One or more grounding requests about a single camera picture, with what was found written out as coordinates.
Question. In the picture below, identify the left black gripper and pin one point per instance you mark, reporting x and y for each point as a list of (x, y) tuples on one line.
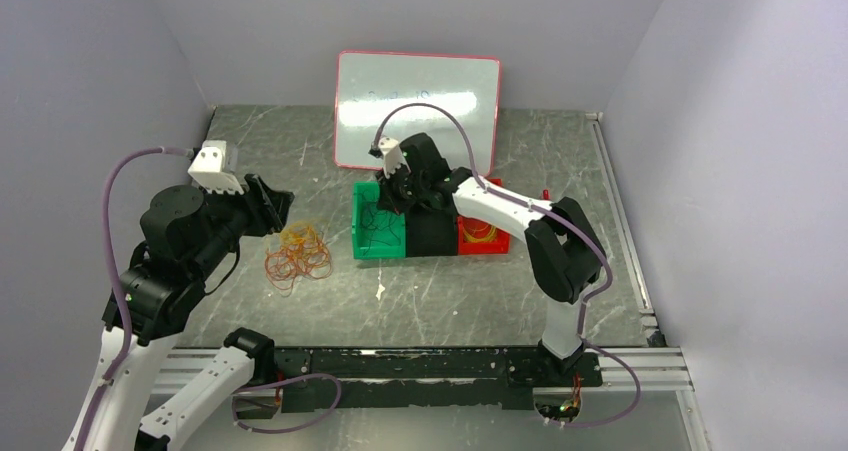
[(268, 208)]

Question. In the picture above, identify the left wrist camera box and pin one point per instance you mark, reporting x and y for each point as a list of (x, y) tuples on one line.
[(214, 168)]

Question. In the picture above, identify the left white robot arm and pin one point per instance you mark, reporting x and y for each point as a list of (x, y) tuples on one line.
[(188, 232)]

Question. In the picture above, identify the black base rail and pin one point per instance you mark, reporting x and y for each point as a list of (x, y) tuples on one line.
[(310, 378)]

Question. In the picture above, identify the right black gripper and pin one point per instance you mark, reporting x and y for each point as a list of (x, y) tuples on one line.
[(387, 196)]

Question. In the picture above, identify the red plastic bin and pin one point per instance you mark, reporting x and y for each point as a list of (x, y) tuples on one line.
[(476, 237)]

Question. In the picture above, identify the black plastic bin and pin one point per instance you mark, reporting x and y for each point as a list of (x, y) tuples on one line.
[(430, 233)]

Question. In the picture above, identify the green plastic bin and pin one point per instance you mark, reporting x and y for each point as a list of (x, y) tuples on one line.
[(375, 233)]

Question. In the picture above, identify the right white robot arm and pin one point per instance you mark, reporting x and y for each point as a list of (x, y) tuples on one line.
[(565, 253)]

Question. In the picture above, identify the pink framed whiteboard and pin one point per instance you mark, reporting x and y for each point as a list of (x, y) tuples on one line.
[(452, 98)]

